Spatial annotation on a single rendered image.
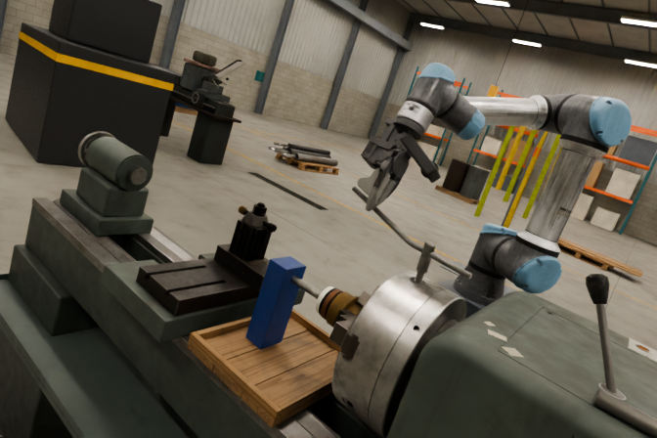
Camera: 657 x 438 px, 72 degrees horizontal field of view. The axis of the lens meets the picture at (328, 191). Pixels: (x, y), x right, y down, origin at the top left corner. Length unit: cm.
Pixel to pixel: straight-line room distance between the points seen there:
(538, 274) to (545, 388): 62
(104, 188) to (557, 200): 140
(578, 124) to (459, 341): 75
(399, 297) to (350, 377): 17
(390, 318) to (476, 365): 21
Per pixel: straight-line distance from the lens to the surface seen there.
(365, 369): 88
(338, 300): 104
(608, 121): 130
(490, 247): 140
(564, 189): 130
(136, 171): 165
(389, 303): 89
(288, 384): 113
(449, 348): 73
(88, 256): 158
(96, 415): 149
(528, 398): 71
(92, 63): 534
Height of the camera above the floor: 153
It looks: 11 degrees down
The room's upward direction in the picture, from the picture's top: 18 degrees clockwise
